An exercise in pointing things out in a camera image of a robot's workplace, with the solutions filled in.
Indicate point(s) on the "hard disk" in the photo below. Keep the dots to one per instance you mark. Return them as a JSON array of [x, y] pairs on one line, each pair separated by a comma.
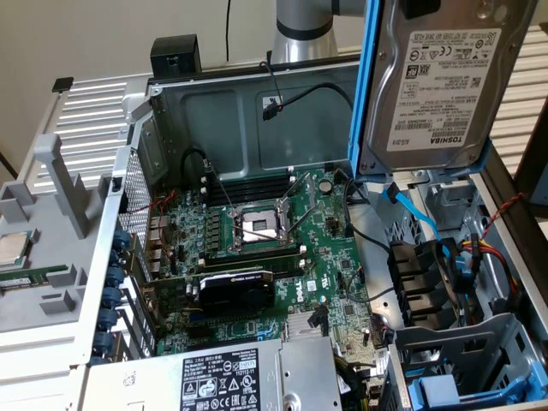
[[428, 107]]

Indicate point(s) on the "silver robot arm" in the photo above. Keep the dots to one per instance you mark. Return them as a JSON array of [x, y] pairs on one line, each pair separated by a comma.
[[299, 38]]

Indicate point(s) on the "metal disk bay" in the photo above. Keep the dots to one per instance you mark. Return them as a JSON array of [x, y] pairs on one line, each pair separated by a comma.
[[471, 338]]

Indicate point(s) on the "empty blue disk carrier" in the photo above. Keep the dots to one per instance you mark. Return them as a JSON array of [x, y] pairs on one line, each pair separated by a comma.
[[436, 389]]

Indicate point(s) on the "silver drive cage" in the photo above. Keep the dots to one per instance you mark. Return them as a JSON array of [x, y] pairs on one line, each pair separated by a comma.
[[449, 192]]

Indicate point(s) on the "silver coin battery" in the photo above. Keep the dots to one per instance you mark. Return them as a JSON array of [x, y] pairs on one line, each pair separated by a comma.
[[326, 186]]

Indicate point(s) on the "dark board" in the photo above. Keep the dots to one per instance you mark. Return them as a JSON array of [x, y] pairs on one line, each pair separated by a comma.
[[537, 180]]

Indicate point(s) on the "silver socket cover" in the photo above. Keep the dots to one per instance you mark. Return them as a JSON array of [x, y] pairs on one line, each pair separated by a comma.
[[286, 202]]

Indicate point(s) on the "open metal PC case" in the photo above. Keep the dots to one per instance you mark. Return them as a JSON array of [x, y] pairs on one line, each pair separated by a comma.
[[214, 124]]

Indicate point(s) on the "RAM slot white clips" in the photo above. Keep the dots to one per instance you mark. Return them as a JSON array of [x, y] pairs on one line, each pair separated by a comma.
[[257, 249], [252, 189], [252, 179]]

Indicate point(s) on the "black box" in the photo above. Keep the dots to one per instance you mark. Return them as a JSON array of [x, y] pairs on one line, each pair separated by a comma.
[[175, 51]]

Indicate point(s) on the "thin metal locking lever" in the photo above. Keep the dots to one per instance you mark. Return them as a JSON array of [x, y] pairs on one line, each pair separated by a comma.
[[219, 186], [297, 226]]

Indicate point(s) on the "CPU socket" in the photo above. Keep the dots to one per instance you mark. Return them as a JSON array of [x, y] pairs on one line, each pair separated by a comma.
[[257, 224]]

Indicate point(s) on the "green RAM stick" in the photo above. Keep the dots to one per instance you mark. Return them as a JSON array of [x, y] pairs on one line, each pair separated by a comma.
[[17, 283], [252, 257]]

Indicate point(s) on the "green motherboard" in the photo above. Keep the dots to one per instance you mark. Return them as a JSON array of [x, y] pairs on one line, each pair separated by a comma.
[[188, 205]]

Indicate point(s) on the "black graphics card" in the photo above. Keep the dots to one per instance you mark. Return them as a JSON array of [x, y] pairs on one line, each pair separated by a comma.
[[235, 293]]

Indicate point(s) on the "silver finned heat sink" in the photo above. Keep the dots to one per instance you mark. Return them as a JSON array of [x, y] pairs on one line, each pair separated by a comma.
[[297, 327]]

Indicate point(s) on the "small black end cap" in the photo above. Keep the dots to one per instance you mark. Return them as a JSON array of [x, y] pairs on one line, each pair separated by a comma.
[[63, 83]]

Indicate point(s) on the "blue slot latch knob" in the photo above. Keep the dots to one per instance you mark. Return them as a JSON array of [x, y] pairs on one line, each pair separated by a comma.
[[116, 257], [108, 319], [115, 277], [123, 238], [112, 296], [104, 342]]

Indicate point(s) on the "silver power supply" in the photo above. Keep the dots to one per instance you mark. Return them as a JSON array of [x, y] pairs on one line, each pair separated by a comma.
[[299, 372]]

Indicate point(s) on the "grey parts rack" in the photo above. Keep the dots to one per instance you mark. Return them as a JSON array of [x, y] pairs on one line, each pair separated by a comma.
[[55, 257]]

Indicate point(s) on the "silver CPU chip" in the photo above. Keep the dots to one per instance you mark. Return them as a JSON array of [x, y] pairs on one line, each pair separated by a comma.
[[13, 250]]

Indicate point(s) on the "silver metal bracket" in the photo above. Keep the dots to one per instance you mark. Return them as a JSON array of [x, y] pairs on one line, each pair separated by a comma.
[[402, 190]]

